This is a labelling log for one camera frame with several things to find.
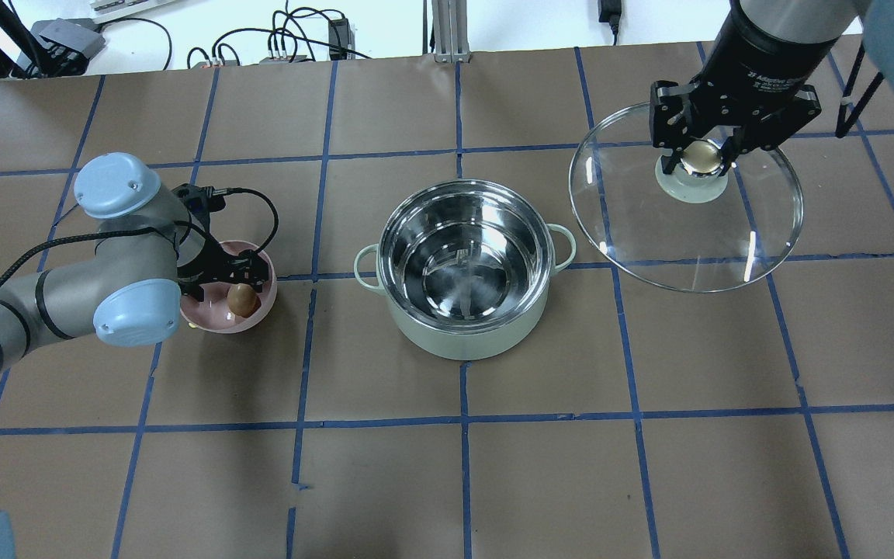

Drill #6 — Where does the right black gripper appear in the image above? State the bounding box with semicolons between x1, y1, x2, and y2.
649;16;822;175

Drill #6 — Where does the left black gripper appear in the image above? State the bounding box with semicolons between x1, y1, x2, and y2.
176;183;273;302

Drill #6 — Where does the brown egg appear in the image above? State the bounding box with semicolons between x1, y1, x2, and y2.
227;283;262;318

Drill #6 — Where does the glass pot lid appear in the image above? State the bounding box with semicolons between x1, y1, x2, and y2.
568;103;804;293

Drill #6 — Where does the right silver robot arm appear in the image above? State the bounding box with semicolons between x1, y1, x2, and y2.
650;1;894;175

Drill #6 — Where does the pink bowl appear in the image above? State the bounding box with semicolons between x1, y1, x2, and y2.
178;240;278;334

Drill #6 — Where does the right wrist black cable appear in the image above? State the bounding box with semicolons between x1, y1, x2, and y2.
835;47;886;139

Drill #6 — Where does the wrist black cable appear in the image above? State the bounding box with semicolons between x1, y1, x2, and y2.
0;183;280;311
835;47;886;139

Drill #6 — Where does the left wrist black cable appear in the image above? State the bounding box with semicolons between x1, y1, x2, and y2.
0;183;280;311

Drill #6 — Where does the aluminium frame post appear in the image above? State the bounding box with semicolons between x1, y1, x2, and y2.
431;0;471;63

